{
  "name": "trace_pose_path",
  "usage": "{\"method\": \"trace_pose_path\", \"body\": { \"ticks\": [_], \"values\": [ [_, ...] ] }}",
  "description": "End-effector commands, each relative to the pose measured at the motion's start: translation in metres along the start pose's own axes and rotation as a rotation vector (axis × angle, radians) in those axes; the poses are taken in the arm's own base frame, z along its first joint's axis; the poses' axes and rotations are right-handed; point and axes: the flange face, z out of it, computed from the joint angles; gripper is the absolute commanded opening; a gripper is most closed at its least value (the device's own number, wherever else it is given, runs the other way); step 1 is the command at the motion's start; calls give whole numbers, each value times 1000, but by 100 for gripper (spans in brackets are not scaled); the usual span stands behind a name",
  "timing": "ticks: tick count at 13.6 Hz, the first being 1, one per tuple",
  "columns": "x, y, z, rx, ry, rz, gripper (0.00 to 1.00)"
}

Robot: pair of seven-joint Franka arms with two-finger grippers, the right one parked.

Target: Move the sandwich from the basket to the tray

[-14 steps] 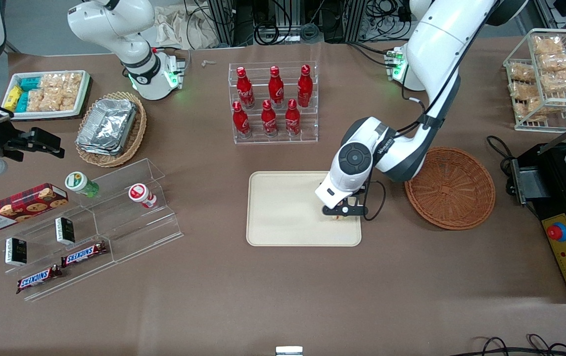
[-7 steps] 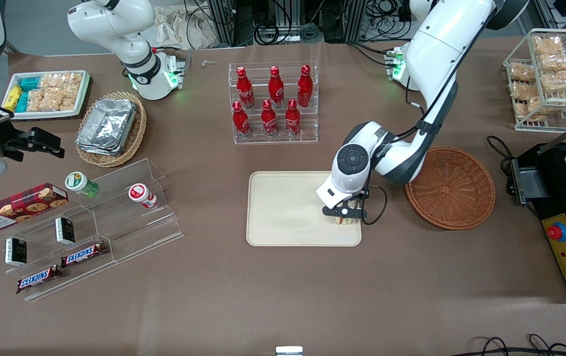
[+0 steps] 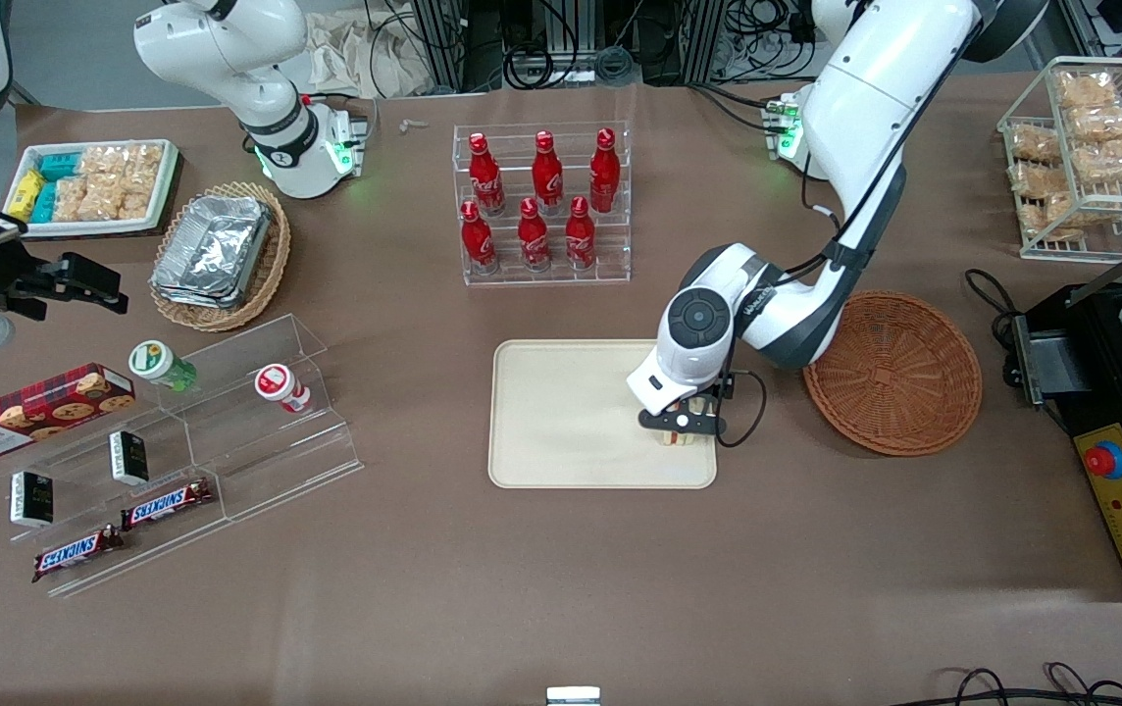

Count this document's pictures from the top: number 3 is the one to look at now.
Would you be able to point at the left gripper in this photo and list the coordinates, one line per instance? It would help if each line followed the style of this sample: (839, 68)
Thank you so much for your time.
(727, 385)

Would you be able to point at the triangular sandwich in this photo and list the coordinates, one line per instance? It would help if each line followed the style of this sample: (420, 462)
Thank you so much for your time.
(678, 441)

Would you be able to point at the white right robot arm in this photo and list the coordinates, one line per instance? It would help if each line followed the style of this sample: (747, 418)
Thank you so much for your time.
(257, 59)

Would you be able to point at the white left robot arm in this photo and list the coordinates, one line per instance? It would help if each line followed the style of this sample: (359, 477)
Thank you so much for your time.
(875, 108)

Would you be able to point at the aluminium foil tray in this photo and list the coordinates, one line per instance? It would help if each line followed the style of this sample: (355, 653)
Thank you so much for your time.
(213, 245)
(190, 298)

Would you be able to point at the beige rectangular tray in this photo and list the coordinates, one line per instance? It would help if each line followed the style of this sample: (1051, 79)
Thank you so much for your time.
(561, 422)

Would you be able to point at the white rectangular snack tray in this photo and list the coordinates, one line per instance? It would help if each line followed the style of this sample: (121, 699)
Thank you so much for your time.
(169, 186)

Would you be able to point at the light oval wicker basket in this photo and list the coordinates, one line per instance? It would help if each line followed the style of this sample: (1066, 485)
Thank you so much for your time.
(272, 265)

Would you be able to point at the brown round wicker basket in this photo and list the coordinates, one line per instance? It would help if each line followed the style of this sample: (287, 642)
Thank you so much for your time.
(894, 378)

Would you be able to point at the clear rice cracker bag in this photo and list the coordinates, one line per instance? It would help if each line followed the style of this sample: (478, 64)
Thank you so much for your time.
(127, 199)
(73, 199)
(120, 159)

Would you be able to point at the teal snack packet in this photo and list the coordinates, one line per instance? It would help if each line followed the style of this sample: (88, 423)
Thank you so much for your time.
(59, 167)
(45, 202)

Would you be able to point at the green cap drink bottle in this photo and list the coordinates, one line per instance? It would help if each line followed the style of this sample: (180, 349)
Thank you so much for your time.
(157, 361)

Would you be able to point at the yellow snack packet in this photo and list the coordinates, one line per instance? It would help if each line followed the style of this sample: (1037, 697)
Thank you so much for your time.
(25, 194)

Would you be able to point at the red tartan cookie box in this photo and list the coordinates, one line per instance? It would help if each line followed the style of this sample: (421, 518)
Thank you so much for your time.
(31, 412)

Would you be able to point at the small black box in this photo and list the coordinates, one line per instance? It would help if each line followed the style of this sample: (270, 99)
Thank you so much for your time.
(129, 457)
(31, 498)

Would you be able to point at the clear acrylic bottle rack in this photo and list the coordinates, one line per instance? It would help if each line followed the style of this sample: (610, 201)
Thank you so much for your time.
(620, 250)

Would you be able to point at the red cap drink bottle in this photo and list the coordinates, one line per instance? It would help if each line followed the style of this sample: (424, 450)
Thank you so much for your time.
(279, 384)

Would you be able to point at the red cola bottle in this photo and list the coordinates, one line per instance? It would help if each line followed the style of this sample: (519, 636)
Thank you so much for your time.
(478, 240)
(580, 237)
(534, 238)
(484, 176)
(547, 175)
(604, 175)

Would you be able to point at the Snickers chocolate bar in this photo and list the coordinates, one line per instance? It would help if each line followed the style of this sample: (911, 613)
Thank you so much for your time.
(167, 503)
(76, 554)

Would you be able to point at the clear acrylic step display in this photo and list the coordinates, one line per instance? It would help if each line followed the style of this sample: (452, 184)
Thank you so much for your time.
(267, 461)

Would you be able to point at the beige cloth bag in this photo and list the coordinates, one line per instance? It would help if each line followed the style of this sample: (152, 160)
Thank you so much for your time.
(365, 54)

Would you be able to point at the small clear plastic piece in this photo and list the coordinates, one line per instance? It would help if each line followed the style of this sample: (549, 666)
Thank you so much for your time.
(414, 126)

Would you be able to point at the black machine housing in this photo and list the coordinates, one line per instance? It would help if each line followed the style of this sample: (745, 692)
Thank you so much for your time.
(1100, 392)

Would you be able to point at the clear fried snack bag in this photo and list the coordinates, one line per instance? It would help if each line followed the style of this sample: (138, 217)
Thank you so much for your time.
(1037, 179)
(1061, 216)
(1115, 160)
(1083, 88)
(1105, 123)
(1034, 142)

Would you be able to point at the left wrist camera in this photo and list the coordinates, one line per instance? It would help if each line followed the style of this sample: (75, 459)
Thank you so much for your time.
(681, 422)

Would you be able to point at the aluminium frame rack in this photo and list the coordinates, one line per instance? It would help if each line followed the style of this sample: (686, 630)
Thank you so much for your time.
(620, 39)

